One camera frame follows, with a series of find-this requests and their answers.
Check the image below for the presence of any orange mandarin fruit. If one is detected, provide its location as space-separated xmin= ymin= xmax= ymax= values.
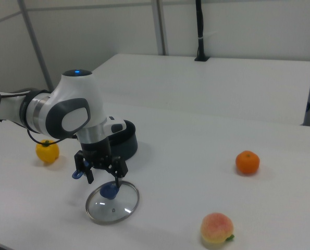
xmin=235 ymin=150 xmax=261 ymax=175

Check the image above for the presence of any black camera stand pole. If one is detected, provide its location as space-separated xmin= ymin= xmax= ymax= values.
xmin=194 ymin=0 xmax=210 ymax=62

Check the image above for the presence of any white side table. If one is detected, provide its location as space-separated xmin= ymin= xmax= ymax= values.
xmin=91 ymin=54 xmax=310 ymax=126

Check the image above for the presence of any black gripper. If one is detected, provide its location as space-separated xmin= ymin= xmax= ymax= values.
xmin=74 ymin=139 xmax=129 ymax=187

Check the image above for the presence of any pink yellow peach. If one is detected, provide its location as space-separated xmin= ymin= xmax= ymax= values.
xmin=200 ymin=212 xmax=235 ymax=245

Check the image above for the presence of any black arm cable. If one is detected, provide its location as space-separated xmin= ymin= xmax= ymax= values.
xmin=0 ymin=90 xmax=77 ymax=145

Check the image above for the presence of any dark saucepan with blue handle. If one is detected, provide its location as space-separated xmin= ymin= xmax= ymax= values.
xmin=71 ymin=119 xmax=139 ymax=180

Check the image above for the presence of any aluminium corner partition post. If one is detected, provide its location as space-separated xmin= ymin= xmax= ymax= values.
xmin=19 ymin=0 xmax=54 ymax=91

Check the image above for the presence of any glass lid with blue knob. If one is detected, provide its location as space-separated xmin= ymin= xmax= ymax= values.
xmin=85 ymin=180 xmax=140 ymax=226

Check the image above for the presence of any yellow bell pepper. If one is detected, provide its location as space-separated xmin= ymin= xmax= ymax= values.
xmin=35 ymin=139 xmax=60 ymax=164

